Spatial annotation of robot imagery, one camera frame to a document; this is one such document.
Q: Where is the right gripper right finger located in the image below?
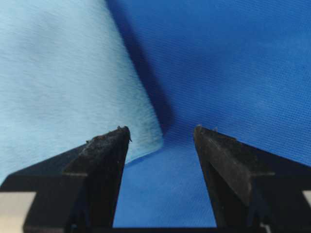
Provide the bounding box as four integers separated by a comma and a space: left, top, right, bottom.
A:
193, 126, 311, 233

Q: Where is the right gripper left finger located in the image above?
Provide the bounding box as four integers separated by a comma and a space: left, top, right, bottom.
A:
0, 127, 131, 233

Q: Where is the light blue towel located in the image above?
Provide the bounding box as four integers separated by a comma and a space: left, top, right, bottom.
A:
0, 0, 163, 180

